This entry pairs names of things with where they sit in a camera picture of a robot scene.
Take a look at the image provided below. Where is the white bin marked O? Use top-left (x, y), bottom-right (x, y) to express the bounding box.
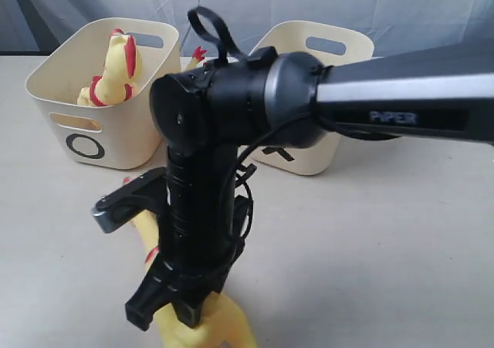
top-left (25, 18), bottom-right (181, 170)

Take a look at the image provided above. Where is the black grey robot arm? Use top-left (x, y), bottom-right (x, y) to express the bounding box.
top-left (126, 40), bottom-right (493, 330)

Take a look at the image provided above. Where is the black cable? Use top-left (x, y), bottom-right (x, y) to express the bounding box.
top-left (187, 5), bottom-right (337, 256)

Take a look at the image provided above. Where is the yellow rubber chicken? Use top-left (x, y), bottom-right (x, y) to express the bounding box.
top-left (76, 29), bottom-right (142, 107)
top-left (122, 174), bottom-right (259, 348)

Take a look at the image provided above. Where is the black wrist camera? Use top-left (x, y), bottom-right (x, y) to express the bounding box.
top-left (91, 167), bottom-right (168, 234)

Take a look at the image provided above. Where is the blue grey backdrop cloth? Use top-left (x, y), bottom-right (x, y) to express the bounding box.
top-left (1, 0), bottom-right (493, 56)

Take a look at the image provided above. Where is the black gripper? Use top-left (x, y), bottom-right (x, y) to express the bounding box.
top-left (125, 195), bottom-right (247, 331)

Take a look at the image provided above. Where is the broken chicken body piece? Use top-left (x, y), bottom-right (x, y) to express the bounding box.
top-left (184, 46), bottom-right (215, 71)

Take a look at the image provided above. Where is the white bin marked X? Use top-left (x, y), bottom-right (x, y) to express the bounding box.
top-left (251, 20), bottom-right (374, 176)

